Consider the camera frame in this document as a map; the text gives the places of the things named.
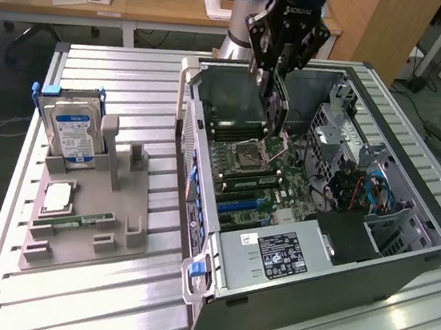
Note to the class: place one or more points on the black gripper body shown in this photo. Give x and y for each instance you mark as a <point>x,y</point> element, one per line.
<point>294,21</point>

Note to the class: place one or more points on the black graphics card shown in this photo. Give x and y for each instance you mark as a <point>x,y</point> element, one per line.
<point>279,108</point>

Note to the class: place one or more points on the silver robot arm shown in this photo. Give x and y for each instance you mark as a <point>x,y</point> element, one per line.
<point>243,15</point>

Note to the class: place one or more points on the white paper stack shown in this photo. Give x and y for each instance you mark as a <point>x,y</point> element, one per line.
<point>213,7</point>

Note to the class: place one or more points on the wooden cabinet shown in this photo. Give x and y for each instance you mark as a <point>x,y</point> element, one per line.
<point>381,32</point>

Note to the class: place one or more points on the metal drive cage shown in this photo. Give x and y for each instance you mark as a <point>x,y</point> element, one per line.
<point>328,138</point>

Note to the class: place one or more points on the wooden desk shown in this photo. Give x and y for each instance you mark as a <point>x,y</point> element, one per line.
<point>163,9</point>

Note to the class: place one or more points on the metal socket cover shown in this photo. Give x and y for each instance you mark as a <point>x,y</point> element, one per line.
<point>277,145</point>

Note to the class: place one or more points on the black floor box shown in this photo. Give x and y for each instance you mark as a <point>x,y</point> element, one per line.
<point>415,84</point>

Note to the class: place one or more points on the CPU socket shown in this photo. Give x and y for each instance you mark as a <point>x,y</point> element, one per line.
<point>247,156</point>

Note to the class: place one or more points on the RAM stick in motherboard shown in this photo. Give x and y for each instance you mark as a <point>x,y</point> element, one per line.
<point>250,181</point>

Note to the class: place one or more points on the green motherboard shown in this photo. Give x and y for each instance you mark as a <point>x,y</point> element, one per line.
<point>294,190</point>

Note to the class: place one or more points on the black connector cluster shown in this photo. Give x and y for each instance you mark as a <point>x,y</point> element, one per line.
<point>342,190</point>

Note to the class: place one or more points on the blue expansion slot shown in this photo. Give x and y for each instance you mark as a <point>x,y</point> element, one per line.
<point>239,209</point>

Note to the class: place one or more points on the silver chipset heatsink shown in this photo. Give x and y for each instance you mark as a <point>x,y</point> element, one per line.
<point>284,216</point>

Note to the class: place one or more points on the gray metal disk bay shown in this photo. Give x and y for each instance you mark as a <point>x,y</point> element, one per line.
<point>393,230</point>

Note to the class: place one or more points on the hard disk in blue caddy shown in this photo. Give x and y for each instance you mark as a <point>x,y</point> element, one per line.
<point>73,131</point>

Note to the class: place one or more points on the gray parts rack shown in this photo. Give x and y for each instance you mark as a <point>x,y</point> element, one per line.
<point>128,198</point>

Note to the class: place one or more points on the gray power supply unit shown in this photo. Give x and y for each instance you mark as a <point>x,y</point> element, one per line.
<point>241,256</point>

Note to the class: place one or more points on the blue case latch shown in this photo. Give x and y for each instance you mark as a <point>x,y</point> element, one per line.
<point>196,270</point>

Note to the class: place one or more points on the silver CPU chip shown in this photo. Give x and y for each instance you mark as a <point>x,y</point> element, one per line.
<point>57,197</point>

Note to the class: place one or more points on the green RAM stick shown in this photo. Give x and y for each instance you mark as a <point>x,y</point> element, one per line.
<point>77,220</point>

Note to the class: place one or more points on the black open PC case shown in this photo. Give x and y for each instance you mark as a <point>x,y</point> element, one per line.
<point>308,304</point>

